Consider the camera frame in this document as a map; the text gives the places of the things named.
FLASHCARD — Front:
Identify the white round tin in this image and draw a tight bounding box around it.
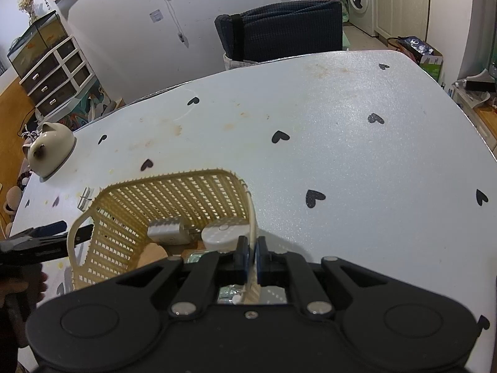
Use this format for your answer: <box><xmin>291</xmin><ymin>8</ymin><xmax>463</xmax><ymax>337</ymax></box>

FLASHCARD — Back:
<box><xmin>201</xmin><ymin>217</ymin><xmax>250</xmax><ymax>252</ymax></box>

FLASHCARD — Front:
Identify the small silver binder clip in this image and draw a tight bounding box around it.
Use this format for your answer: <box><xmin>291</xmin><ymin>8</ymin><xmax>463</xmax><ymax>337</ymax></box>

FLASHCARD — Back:
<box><xmin>77</xmin><ymin>187</ymin><xmax>94</xmax><ymax>212</ymax></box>

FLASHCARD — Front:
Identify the dark blue cushioned chair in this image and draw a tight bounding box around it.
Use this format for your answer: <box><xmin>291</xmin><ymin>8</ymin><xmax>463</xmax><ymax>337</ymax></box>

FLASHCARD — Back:
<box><xmin>214</xmin><ymin>0</ymin><xmax>343</xmax><ymax>62</ymax></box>

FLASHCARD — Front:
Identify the orange round pad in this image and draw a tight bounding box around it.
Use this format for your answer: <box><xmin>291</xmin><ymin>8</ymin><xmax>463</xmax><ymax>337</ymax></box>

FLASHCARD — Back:
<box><xmin>136</xmin><ymin>242</ymin><xmax>168</xmax><ymax>268</ymax></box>

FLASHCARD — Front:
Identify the grey ridged clip block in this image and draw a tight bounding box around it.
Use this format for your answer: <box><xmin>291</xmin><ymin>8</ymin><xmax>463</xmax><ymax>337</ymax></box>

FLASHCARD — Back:
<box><xmin>148</xmin><ymin>216</ymin><xmax>190</xmax><ymax>245</ymax></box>

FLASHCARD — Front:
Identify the white drawer cabinet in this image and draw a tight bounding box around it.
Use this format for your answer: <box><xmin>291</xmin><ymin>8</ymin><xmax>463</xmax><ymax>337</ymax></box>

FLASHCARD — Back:
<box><xmin>19</xmin><ymin>36</ymin><xmax>97</xmax><ymax>117</ymax></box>

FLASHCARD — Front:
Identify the green cardboard box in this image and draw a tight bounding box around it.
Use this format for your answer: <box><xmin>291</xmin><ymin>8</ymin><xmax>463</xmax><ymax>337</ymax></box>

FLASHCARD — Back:
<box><xmin>419</xmin><ymin>50</ymin><xmax>443</xmax><ymax>82</ymax></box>

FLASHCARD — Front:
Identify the glass fish tank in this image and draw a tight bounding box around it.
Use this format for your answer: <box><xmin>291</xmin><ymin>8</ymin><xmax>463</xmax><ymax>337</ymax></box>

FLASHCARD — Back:
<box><xmin>7</xmin><ymin>11</ymin><xmax>68</xmax><ymax>78</ymax></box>

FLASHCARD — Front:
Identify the beige woven plastic basket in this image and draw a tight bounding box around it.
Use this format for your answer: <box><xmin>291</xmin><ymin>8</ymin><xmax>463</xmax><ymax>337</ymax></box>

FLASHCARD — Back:
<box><xmin>66</xmin><ymin>168</ymin><xmax>257</xmax><ymax>290</ymax></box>

